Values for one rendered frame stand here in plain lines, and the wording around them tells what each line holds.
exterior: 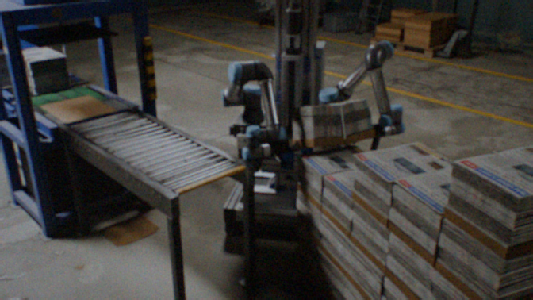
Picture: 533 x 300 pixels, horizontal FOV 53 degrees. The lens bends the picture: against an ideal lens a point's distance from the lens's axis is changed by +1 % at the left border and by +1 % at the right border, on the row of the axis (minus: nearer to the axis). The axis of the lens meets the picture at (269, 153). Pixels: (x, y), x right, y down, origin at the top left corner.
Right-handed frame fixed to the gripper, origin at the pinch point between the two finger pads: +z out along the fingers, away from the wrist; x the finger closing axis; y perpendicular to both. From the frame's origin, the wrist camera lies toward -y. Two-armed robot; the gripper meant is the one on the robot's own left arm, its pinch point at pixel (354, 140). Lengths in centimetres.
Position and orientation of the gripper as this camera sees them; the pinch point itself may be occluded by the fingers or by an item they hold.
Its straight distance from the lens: 322.5
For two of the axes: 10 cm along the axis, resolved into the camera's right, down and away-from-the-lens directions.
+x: 3.6, 0.1, -9.3
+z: -9.2, 1.7, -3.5
